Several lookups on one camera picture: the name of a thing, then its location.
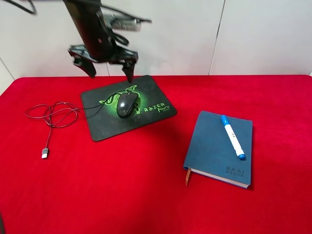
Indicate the blue hardcover notebook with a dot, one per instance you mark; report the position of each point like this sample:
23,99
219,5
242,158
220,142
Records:
211,153

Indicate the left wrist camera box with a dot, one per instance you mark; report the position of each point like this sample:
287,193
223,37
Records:
122,23

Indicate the blue white marker pen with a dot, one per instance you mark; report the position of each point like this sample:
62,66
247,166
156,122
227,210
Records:
233,139

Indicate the black computer mouse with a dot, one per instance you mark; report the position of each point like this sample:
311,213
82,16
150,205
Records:
125,104

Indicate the black green Razer mousepad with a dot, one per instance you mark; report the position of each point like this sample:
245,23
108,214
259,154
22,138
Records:
100,106

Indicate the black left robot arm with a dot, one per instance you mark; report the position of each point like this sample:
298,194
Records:
99,41

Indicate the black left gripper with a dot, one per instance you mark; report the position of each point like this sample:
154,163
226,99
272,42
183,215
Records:
124,56

